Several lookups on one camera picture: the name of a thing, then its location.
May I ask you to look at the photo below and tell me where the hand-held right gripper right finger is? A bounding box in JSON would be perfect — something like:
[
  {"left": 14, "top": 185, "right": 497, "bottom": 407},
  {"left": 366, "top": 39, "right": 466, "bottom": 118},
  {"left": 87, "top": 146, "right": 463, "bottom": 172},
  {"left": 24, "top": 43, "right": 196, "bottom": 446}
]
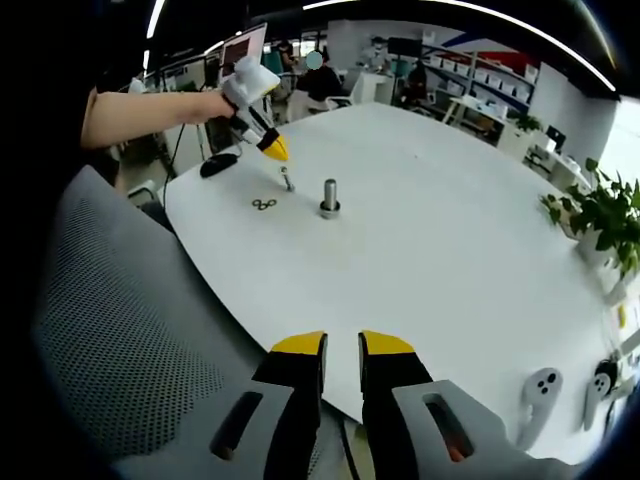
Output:
[{"left": 357, "top": 329, "right": 576, "bottom": 480}]

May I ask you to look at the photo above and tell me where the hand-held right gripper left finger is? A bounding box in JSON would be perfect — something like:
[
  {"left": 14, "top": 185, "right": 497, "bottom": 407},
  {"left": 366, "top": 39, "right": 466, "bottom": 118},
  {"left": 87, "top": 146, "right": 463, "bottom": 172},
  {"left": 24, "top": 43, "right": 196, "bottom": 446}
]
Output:
[{"left": 107, "top": 329, "right": 330, "bottom": 480}]

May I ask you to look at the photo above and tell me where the thick threaded metal stud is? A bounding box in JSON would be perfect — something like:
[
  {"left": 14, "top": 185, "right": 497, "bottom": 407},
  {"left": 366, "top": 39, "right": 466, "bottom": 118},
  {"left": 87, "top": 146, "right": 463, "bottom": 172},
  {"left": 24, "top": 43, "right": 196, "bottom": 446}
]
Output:
[{"left": 318, "top": 178, "right": 344, "bottom": 220}]

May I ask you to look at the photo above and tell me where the large computer monitor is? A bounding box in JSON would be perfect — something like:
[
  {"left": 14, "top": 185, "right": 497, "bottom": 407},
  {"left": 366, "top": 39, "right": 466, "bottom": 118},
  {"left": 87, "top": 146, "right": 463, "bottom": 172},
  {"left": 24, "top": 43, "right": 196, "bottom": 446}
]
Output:
[{"left": 217, "top": 23, "right": 269, "bottom": 84}]

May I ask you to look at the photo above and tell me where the black computer mouse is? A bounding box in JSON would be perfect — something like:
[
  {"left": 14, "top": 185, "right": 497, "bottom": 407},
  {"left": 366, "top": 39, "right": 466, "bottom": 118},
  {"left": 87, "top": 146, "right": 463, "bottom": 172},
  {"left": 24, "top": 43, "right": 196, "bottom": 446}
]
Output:
[{"left": 199, "top": 152, "right": 239, "bottom": 179}]

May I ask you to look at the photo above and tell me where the white office chair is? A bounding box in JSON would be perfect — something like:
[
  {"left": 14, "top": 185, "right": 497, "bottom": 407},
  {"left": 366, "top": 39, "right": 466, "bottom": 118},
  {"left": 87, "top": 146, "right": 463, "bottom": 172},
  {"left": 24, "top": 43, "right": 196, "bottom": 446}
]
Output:
[{"left": 304, "top": 92, "right": 356, "bottom": 116}]

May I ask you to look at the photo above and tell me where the ceiling light strip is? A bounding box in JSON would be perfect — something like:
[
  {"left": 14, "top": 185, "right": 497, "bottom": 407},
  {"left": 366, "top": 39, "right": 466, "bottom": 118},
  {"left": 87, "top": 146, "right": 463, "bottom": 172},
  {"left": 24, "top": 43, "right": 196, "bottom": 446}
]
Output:
[
  {"left": 142, "top": 0, "right": 169, "bottom": 74},
  {"left": 302, "top": 0, "right": 619, "bottom": 93}
]

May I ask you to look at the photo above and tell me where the white handheld controller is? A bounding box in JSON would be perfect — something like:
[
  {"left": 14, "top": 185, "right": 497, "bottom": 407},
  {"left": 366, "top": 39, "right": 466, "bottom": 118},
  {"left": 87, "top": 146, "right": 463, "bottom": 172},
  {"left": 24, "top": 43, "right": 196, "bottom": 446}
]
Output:
[
  {"left": 581, "top": 367, "right": 614, "bottom": 432},
  {"left": 517, "top": 367, "right": 565, "bottom": 451}
]

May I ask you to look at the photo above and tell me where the grey mesh office chair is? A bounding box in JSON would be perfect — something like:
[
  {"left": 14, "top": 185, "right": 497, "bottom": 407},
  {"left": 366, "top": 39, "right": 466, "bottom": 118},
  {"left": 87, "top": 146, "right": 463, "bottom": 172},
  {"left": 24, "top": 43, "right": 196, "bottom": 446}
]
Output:
[{"left": 32, "top": 164, "right": 371, "bottom": 480}]

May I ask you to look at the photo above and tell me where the white trestle desk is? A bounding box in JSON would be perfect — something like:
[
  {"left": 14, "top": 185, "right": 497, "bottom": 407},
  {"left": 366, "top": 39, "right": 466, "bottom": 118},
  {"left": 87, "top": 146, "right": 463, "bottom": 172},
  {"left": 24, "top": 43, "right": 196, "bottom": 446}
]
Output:
[{"left": 442, "top": 94, "right": 506, "bottom": 134}]

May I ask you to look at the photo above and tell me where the shelf with white bins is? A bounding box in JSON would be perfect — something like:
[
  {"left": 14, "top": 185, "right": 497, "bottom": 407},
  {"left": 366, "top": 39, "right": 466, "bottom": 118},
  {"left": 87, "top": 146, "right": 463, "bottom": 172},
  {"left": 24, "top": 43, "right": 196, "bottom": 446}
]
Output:
[{"left": 422, "top": 29, "right": 541, "bottom": 109}]

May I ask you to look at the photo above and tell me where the black round object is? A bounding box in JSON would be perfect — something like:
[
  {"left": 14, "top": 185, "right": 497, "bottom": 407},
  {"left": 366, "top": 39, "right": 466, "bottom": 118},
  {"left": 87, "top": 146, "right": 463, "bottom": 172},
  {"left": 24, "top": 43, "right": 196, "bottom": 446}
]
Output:
[{"left": 594, "top": 357, "right": 621, "bottom": 401}]

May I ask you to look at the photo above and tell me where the small green plant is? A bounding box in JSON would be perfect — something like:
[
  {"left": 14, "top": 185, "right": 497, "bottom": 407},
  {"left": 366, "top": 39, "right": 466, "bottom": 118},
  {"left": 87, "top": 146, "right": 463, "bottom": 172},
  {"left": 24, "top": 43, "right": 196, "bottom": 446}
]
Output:
[{"left": 509, "top": 112, "right": 544, "bottom": 134}]

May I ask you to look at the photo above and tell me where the green potted plant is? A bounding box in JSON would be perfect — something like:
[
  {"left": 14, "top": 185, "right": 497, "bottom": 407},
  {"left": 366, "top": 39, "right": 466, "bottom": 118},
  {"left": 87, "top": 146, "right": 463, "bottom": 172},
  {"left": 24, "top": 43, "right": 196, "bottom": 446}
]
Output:
[{"left": 539, "top": 157, "right": 640, "bottom": 281}]

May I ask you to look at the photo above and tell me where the low white desk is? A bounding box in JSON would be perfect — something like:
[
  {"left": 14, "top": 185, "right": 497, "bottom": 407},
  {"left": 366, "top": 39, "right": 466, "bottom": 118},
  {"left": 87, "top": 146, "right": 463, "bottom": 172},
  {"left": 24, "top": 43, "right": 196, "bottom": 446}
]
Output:
[{"left": 522, "top": 142, "right": 591, "bottom": 189}]

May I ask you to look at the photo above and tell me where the small black laptop screen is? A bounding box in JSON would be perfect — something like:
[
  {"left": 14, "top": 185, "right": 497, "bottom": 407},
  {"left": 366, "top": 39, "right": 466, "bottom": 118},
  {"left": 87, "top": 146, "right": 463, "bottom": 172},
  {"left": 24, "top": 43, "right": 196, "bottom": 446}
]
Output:
[{"left": 544, "top": 124, "right": 569, "bottom": 151}]

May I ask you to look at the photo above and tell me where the black wall screen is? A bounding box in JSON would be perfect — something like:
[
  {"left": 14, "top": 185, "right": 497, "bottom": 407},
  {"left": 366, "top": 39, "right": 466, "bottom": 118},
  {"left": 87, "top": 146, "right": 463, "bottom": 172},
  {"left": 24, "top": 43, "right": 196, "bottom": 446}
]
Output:
[{"left": 387, "top": 37, "right": 424, "bottom": 59}]

